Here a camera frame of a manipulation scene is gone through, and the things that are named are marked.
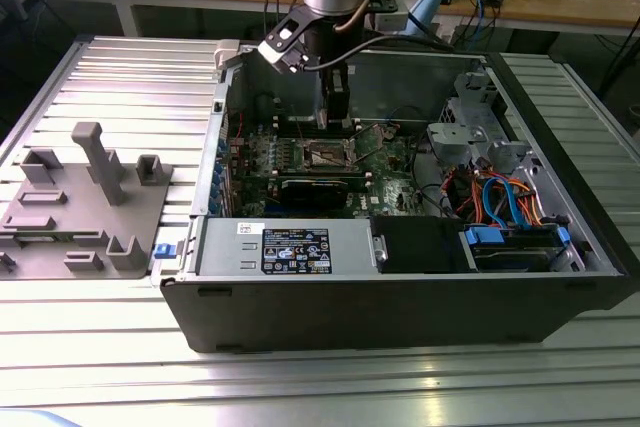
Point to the CPU socket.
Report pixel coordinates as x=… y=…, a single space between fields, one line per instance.
x=325 y=154

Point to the pale blue teach pendant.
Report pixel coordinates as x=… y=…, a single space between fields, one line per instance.
x=425 y=7

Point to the grey plastic case latch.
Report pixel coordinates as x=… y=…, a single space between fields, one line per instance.
x=227 y=53

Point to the black graphics card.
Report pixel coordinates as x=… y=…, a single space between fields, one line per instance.
x=312 y=195

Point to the grey metal drive cage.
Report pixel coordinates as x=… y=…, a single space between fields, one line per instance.
x=465 y=134

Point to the green motherboard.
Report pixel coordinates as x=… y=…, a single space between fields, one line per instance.
x=390 y=197

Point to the black plastic drive box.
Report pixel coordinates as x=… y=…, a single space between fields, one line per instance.
x=417 y=244

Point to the grey power supply unit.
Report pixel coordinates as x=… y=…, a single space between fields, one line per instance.
x=225 y=247

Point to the black PC case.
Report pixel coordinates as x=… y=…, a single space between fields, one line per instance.
x=350 y=312

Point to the blue plastic latch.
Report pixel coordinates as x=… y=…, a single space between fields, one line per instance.
x=162 y=250

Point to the hard disk in blue carrier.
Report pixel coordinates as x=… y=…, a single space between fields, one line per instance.
x=515 y=253

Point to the grey parts rack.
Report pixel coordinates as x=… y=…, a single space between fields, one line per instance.
x=75 y=227

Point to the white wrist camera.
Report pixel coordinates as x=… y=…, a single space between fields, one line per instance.
x=285 y=44

